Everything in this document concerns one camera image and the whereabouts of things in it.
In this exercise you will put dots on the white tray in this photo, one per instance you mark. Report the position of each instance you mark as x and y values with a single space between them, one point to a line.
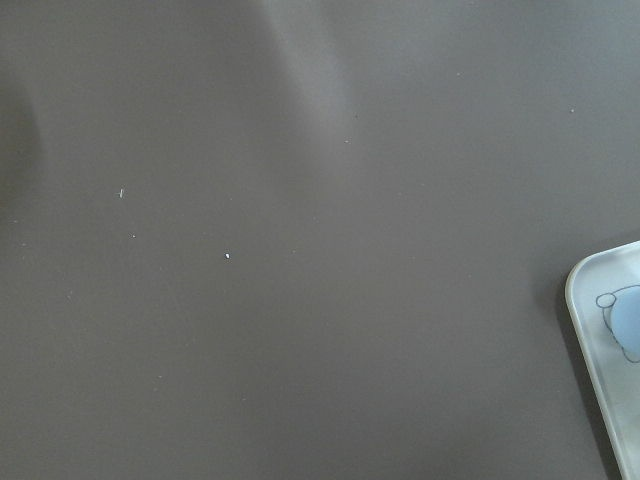
602 297

